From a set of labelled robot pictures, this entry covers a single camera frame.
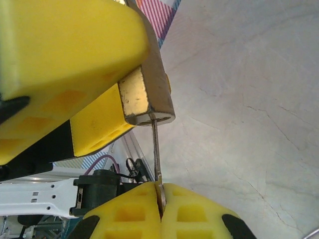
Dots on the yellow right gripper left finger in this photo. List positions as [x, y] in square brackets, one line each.
[124, 214]

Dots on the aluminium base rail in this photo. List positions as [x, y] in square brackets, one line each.
[139, 154]

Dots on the small silver key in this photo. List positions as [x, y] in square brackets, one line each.
[156, 149]

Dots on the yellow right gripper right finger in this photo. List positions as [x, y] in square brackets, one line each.
[199, 214]

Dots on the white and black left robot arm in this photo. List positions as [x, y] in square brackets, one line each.
[37, 196]

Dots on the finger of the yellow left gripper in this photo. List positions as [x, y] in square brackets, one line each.
[69, 44]
[97, 127]

